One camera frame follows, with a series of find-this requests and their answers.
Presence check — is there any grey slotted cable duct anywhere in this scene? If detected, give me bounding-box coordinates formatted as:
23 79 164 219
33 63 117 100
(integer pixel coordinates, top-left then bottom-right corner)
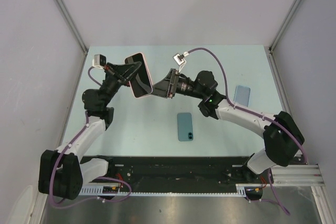
79 183 263 197

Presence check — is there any aluminium frame post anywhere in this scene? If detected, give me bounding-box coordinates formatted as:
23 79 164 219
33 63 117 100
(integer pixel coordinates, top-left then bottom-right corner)
53 0 88 55
268 0 303 54

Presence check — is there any light blue phone case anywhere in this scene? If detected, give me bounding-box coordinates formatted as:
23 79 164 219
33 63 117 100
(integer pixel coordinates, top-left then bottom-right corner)
234 85 251 106

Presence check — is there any aluminium cross rail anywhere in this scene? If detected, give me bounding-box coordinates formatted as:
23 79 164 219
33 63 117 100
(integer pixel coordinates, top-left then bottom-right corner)
107 164 323 187

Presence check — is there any left aluminium frame post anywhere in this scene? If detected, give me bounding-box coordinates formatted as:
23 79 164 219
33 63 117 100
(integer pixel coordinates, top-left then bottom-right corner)
53 0 88 55

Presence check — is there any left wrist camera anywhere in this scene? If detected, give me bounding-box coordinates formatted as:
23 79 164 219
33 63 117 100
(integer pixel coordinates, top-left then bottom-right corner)
92 54 107 69

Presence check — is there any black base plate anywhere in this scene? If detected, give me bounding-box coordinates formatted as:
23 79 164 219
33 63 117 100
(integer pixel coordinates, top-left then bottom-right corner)
94 156 269 194

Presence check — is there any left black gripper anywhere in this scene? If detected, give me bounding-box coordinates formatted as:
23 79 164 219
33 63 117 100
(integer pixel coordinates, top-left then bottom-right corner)
100 62 144 108

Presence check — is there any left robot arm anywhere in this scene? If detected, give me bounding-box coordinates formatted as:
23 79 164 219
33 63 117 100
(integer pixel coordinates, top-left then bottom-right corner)
38 62 142 200

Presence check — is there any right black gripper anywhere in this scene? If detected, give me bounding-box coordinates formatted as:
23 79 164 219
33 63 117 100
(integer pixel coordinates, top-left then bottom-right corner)
144 69 205 100

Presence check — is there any right aluminium frame post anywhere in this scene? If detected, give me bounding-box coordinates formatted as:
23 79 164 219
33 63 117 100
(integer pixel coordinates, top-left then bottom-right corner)
268 0 303 54

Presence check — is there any green phone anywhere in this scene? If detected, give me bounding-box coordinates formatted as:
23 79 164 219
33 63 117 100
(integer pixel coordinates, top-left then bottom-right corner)
177 113 194 142

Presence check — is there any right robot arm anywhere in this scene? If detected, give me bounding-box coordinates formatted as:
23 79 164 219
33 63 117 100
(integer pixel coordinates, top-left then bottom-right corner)
152 69 304 183

